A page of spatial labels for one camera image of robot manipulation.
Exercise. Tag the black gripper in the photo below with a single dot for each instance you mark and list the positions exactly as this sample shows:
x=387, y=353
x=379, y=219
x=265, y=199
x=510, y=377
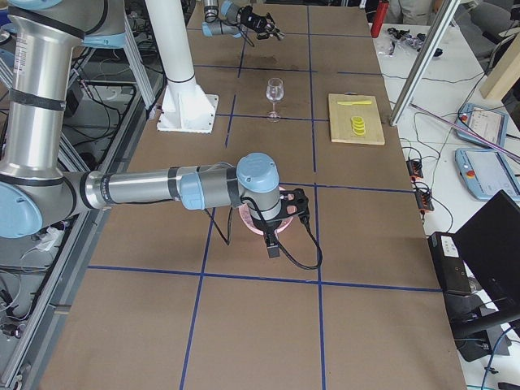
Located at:
x=252, y=20
x=268, y=228

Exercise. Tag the steel double jigger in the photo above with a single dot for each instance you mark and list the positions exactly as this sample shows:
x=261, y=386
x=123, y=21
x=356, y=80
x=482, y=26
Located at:
x=275, y=32

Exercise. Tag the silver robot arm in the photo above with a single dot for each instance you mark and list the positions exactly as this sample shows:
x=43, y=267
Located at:
x=36, y=194
x=232, y=19

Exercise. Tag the clear wine glass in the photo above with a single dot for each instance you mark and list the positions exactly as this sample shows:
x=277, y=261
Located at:
x=274, y=94

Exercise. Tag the pink bowl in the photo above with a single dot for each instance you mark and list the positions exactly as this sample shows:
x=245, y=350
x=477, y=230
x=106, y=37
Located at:
x=248, y=221

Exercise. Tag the bamboo cutting board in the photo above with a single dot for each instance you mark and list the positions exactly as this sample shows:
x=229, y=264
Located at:
x=341, y=128

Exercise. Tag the yellow plastic knife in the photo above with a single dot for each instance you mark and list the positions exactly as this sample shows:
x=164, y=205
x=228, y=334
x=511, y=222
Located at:
x=354, y=103

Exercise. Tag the red cylinder bottle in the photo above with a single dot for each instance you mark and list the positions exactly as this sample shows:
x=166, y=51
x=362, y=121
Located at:
x=379, y=18

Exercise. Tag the orange black power strip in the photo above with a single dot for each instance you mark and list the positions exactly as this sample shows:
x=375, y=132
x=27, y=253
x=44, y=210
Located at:
x=422, y=191

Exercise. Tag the black box device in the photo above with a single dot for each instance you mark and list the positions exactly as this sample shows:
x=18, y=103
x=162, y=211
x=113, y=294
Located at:
x=449, y=267

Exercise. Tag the near teach pendant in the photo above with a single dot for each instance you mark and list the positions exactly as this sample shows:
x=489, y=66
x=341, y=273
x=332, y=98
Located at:
x=485, y=173

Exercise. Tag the teach pendant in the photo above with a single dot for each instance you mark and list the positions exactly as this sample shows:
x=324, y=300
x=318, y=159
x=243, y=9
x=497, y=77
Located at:
x=490, y=124
x=485, y=173

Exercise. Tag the black monitor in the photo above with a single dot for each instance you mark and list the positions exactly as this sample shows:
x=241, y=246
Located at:
x=489, y=245

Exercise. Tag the purple rod tool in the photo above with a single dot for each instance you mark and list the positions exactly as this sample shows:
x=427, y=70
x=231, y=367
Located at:
x=469, y=132

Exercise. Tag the far teach pendant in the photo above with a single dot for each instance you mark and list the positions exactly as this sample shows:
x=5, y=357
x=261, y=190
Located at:
x=490, y=124

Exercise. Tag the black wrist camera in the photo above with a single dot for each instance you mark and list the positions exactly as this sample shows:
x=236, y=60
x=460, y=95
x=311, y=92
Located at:
x=273, y=249

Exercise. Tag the white pedestal column base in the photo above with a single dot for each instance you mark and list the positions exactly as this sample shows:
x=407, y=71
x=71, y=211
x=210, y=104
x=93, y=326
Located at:
x=185, y=106

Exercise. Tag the aluminium frame post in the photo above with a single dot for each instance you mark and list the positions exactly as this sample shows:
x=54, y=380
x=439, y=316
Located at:
x=425, y=55

